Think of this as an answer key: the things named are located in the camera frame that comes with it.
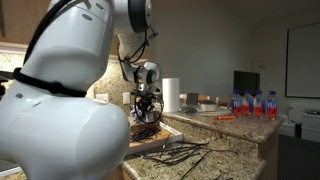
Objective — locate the black zip-tie bundle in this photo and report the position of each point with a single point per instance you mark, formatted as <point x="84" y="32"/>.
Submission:
<point x="176" y="155"/>
<point x="200" y="163"/>

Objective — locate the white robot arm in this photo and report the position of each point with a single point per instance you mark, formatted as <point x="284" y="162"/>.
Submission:
<point x="66" y="133"/>

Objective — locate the black zip-tie pile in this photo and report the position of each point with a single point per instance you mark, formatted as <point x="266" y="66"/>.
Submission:
<point x="145" y="134"/>

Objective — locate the white cabinet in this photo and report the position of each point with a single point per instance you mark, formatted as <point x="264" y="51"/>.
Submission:
<point x="310" y="128"/>

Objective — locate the Fiji water bottle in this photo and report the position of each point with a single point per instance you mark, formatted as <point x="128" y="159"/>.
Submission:
<point x="236" y="106"/>
<point x="271" y="108"/>
<point x="248" y="105"/>
<point x="259" y="106"/>

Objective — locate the white wall outlet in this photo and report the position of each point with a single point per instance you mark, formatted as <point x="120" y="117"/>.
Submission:
<point x="103" y="97"/>
<point x="126" y="98"/>

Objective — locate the wooden chair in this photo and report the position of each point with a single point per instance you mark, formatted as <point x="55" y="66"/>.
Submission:
<point x="221" y="101"/>

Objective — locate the white paper towel roll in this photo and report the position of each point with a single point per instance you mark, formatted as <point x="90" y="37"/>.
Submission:
<point x="171" y="95"/>

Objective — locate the black flat screen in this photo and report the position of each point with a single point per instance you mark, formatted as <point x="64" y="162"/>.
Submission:
<point x="246" y="83"/>

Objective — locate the round beige tray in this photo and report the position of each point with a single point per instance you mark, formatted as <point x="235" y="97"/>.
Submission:
<point x="221" y="113"/>

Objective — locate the flat cardboard box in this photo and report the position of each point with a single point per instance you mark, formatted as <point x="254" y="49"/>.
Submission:
<point x="153" y="142"/>

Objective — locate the orange marker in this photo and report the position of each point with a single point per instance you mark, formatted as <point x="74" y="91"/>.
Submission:
<point x="224" y="118"/>

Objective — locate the small white container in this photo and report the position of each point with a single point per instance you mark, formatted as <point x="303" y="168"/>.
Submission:
<point x="208" y="107"/>

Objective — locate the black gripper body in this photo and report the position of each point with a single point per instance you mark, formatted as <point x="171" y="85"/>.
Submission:
<point x="146" y="104"/>

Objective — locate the white whiteboard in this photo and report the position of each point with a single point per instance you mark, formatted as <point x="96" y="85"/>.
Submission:
<point x="305" y="60"/>

